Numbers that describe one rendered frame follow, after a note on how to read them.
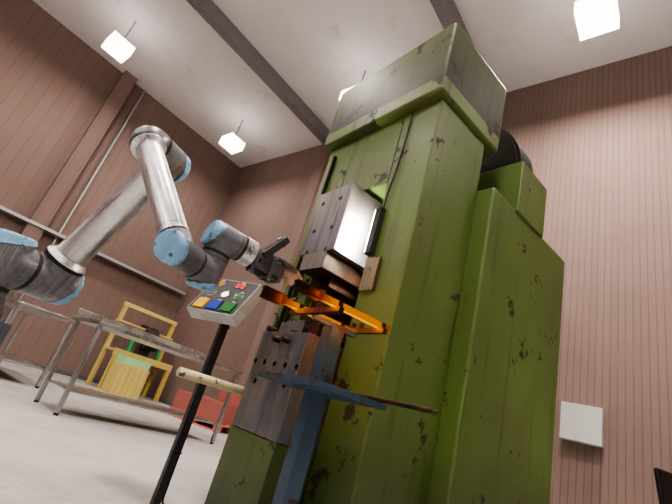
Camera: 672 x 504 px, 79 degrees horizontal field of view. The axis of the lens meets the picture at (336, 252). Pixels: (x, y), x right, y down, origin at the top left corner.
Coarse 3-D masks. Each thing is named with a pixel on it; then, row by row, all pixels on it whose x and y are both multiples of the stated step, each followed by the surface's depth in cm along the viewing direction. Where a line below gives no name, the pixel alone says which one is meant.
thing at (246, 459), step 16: (240, 432) 178; (224, 448) 181; (240, 448) 173; (256, 448) 165; (272, 448) 158; (224, 464) 176; (240, 464) 168; (256, 464) 160; (272, 464) 156; (224, 480) 171; (240, 480) 163; (256, 480) 156; (272, 480) 155; (208, 496) 174; (224, 496) 166; (240, 496) 159; (256, 496) 152; (272, 496) 154
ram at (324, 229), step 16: (336, 192) 226; (352, 192) 215; (320, 208) 231; (336, 208) 218; (352, 208) 214; (368, 208) 222; (320, 224) 222; (336, 224) 210; (352, 224) 212; (368, 224) 220; (304, 240) 227; (320, 240) 215; (336, 240) 204; (352, 240) 211; (352, 256) 210
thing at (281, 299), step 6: (264, 288) 150; (270, 288) 151; (264, 294) 149; (270, 294) 151; (276, 294) 152; (282, 294) 153; (270, 300) 151; (276, 300) 152; (282, 300) 152; (288, 300) 154; (288, 306) 156; (294, 306) 155; (330, 318) 164
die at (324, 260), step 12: (324, 252) 206; (312, 264) 210; (324, 264) 203; (336, 264) 208; (348, 264) 214; (312, 276) 220; (324, 276) 214; (336, 276) 209; (348, 276) 213; (360, 276) 218
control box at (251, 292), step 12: (216, 288) 241; (228, 288) 238; (240, 288) 235; (252, 288) 234; (228, 300) 228; (240, 300) 226; (252, 300) 229; (192, 312) 231; (204, 312) 225; (216, 312) 221; (240, 312) 221; (228, 324) 222
